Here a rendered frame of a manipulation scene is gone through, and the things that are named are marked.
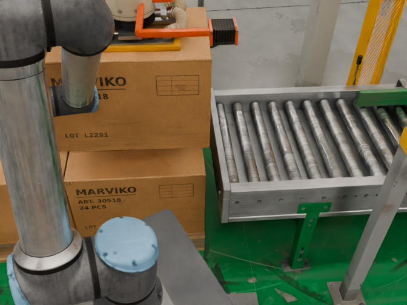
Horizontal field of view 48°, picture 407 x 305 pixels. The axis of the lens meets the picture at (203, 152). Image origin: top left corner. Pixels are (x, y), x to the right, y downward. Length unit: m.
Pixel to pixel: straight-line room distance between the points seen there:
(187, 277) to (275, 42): 2.92
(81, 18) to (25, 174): 0.32
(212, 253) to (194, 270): 0.95
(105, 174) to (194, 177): 0.37
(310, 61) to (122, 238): 2.20
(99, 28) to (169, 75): 0.75
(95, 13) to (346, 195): 1.39
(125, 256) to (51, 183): 0.25
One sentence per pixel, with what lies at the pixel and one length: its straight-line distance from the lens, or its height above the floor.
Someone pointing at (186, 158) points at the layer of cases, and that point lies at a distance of 2.00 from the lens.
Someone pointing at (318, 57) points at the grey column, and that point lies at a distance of 3.07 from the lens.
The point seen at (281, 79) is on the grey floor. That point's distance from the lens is 3.54.
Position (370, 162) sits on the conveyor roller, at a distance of 2.13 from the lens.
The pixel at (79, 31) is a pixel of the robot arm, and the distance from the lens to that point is 0.84.
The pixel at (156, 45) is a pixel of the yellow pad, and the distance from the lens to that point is 1.60.
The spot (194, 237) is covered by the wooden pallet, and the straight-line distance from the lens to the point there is 2.25.
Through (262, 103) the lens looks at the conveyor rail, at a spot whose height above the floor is 0.53.
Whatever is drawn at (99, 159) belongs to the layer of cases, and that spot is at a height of 0.54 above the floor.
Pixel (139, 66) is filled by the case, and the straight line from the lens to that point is 1.57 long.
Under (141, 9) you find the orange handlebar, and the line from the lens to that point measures 1.56.
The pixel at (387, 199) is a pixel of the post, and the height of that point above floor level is 0.71.
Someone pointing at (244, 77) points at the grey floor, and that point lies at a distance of 3.51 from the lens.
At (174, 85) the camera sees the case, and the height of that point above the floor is 1.02.
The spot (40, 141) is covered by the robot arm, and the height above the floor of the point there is 1.35.
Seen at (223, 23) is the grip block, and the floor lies 1.27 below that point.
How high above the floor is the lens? 1.92
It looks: 43 degrees down
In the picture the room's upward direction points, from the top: 1 degrees clockwise
